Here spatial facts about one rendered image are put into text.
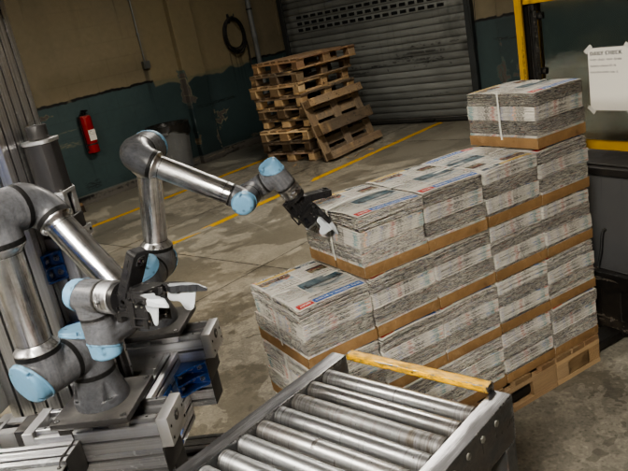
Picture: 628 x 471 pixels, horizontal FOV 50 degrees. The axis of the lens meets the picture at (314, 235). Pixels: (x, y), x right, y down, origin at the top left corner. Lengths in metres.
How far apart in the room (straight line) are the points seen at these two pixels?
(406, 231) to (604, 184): 1.40
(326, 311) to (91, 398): 0.80
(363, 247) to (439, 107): 7.72
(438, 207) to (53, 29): 7.29
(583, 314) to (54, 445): 2.22
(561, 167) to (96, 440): 2.01
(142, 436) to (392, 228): 1.07
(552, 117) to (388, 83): 7.58
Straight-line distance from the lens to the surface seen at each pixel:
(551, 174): 2.88
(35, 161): 2.07
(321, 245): 2.52
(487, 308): 2.74
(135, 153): 2.23
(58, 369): 1.85
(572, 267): 3.08
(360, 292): 2.32
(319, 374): 1.87
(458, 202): 2.54
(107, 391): 1.96
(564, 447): 2.86
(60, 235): 1.77
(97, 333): 1.61
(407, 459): 1.53
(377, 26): 10.33
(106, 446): 2.03
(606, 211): 3.59
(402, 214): 2.37
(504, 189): 2.70
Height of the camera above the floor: 1.71
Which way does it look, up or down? 17 degrees down
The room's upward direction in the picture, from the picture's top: 11 degrees counter-clockwise
